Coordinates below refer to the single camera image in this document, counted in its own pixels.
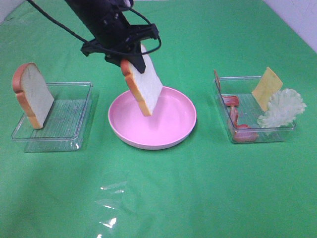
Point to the bacon strip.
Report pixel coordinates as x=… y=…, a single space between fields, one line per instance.
x=229 y=101
x=241 y=133

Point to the clear plastic tray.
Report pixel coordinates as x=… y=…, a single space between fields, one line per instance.
x=248 y=109
x=66 y=124

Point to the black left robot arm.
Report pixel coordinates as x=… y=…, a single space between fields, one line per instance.
x=80 y=7

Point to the left clear plastic tray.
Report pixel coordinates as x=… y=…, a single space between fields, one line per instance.
x=66 y=124

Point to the yellow cheese slice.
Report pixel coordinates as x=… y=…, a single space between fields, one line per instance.
x=268 y=85

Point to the right clear plastic tray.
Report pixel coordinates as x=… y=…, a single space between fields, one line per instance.
x=248 y=109

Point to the green lettuce leaf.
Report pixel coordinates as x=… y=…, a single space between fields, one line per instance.
x=282 y=109

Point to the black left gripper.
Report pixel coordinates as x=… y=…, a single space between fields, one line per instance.
x=116 y=38

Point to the green tablecloth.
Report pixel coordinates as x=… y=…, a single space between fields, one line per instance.
x=205 y=187

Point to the clear tape patch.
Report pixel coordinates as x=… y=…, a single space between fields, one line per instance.
x=108 y=203

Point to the pink round plate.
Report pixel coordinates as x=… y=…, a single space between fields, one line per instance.
x=172 y=121

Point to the bread slice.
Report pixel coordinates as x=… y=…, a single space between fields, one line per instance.
x=145 y=87
x=32 y=94

